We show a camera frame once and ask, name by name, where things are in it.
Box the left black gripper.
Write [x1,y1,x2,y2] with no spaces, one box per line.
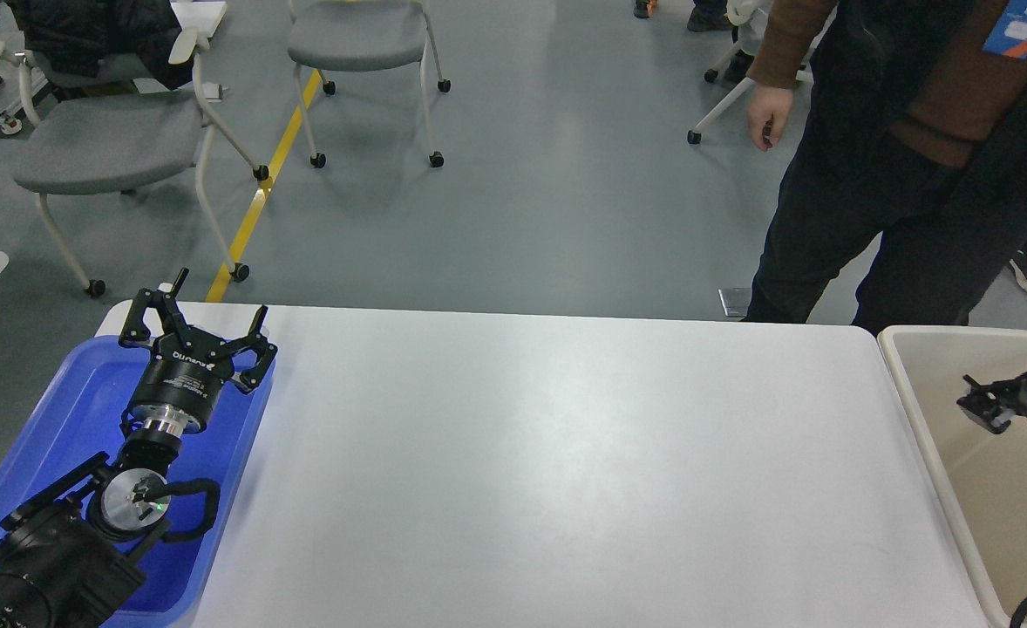
[118,267,279,432]

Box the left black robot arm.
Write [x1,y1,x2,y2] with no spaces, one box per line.
[0,270,278,627]

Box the bystander hand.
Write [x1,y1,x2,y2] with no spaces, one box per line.
[747,82,795,152]

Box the yellow floor tape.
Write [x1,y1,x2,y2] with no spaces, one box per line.
[204,71,321,303]

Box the beige plastic bin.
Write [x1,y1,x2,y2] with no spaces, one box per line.
[879,326,1027,627]

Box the blue plastic tray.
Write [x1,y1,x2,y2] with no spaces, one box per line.
[0,335,275,627]

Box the grey chair with jacket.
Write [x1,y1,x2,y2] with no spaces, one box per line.
[0,27,237,297]

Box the person in brown sweater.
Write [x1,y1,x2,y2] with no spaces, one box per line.
[745,1,1027,334]

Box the black jacket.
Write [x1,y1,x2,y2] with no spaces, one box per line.
[7,1,194,89]

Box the grey chair middle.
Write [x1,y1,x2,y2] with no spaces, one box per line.
[287,1,452,168]

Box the grey chair right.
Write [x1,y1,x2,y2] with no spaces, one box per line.
[686,1,835,146]

